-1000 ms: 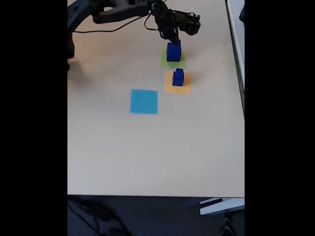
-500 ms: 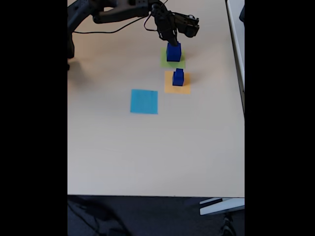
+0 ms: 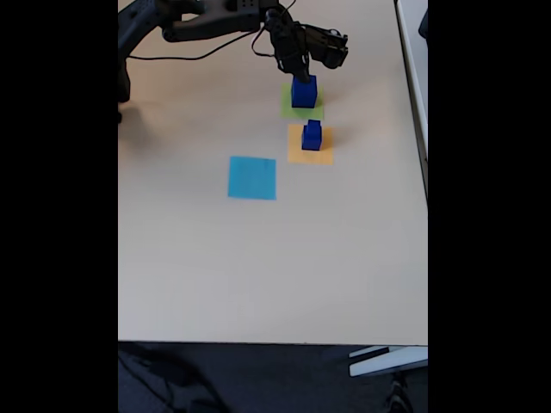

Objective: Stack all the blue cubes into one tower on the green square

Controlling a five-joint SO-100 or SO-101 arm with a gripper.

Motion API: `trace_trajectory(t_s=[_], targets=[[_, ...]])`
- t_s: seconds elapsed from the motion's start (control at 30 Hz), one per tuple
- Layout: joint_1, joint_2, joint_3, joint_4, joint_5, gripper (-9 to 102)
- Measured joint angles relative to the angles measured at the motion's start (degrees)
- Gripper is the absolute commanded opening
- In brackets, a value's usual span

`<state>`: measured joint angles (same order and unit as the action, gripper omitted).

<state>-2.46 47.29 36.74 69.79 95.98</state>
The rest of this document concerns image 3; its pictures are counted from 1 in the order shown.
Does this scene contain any short looped wrist cable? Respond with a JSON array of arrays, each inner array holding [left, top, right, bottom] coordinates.
[[251, 28, 276, 58]]

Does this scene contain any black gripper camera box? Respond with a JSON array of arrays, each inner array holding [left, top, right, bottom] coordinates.
[[303, 24, 350, 70]]

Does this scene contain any medium blue cube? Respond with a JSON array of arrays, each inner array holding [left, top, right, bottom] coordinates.
[[301, 128, 324, 152]]

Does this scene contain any large blue cube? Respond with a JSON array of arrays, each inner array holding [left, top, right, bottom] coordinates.
[[290, 75, 319, 109]]

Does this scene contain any green paper square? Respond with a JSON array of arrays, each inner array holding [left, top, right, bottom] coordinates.
[[280, 83, 325, 121]]

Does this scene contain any light blue paper square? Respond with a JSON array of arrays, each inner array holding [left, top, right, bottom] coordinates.
[[227, 155, 277, 201]]

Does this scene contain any orange paper square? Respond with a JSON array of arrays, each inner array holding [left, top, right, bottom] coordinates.
[[286, 123, 335, 166]]

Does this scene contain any thick black floor cable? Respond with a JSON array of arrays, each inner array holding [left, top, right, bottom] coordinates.
[[118, 343, 225, 413]]

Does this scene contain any white table foot bar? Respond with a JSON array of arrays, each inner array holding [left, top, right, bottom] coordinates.
[[348, 345, 429, 379]]

